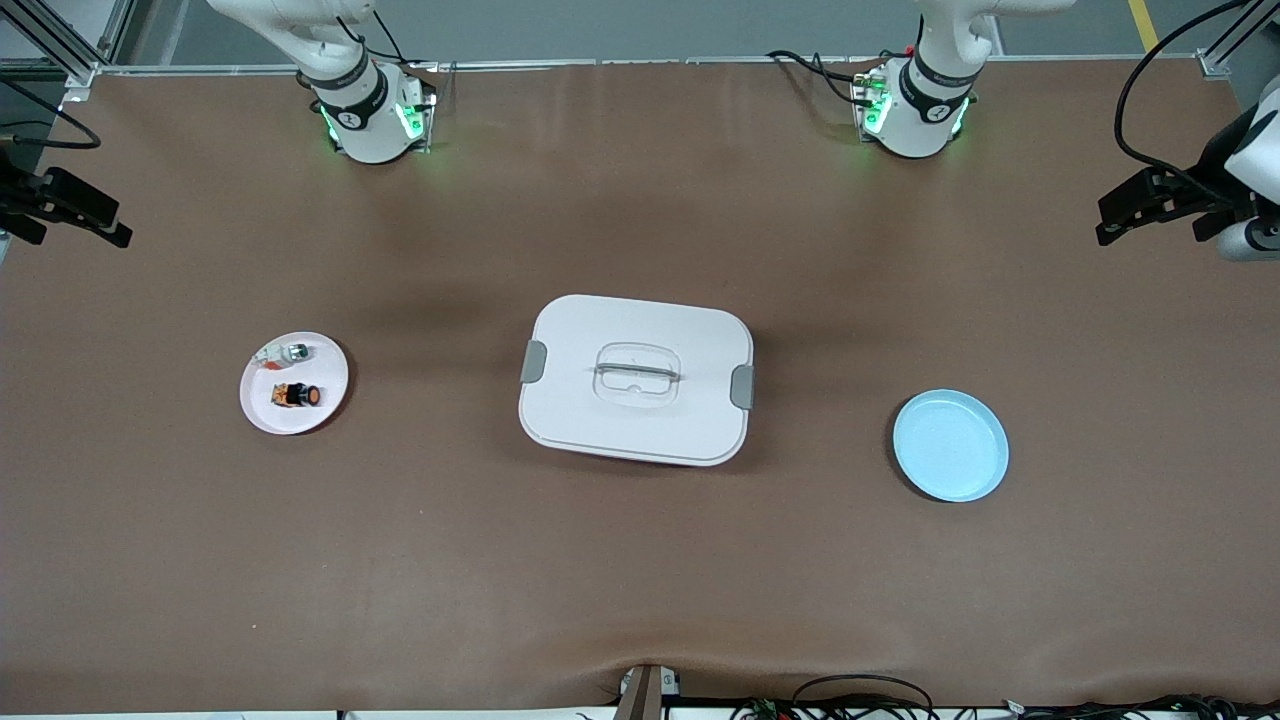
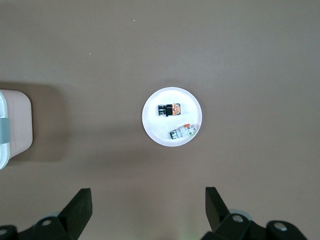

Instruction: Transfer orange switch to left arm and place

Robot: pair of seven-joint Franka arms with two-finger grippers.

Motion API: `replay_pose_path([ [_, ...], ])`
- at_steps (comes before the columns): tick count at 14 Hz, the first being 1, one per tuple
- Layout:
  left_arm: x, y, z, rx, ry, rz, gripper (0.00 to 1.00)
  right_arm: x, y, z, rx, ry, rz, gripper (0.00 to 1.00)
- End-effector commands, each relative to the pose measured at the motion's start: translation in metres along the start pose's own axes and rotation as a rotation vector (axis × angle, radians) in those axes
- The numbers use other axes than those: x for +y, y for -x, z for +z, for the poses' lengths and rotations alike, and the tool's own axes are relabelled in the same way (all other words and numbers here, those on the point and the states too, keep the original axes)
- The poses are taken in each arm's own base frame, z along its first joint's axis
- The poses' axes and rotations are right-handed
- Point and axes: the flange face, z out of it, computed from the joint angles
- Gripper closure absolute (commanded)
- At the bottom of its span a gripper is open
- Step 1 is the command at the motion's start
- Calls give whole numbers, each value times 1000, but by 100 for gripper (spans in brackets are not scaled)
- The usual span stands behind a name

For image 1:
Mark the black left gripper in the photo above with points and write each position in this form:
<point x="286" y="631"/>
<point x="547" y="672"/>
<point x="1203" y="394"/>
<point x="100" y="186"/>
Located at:
<point x="1192" y="197"/>

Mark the orange push button switch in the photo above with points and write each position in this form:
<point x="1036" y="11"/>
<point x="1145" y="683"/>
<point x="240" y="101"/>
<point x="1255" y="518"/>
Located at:
<point x="295" y="396"/>

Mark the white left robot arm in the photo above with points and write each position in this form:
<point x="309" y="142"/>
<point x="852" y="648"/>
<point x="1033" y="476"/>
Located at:
<point x="920" y="120"/>

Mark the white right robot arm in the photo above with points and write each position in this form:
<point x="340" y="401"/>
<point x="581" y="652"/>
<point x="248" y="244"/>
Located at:
<point x="370" y="130"/>

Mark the white lidded storage box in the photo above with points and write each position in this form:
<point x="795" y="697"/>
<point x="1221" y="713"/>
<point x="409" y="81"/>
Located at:
<point x="635" y="420"/>

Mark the pink round plate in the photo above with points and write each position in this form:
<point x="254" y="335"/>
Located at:
<point x="322" y="378"/>

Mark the light blue round plate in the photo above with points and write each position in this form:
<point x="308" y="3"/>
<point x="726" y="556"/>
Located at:
<point x="950" y="445"/>

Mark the aluminium frame profile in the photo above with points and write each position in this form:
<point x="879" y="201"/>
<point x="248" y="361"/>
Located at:
<point x="1215" y="65"/>
<point x="50" y="38"/>

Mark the silver clear push button switch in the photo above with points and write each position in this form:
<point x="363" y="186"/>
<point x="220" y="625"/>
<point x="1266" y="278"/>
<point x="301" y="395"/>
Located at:
<point x="296" y="352"/>

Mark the silver table edge rail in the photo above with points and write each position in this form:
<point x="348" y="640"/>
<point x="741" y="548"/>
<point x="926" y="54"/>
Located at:
<point x="650" y="62"/>

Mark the brown camera mount bracket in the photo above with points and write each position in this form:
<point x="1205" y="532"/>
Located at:
<point x="640" y="695"/>

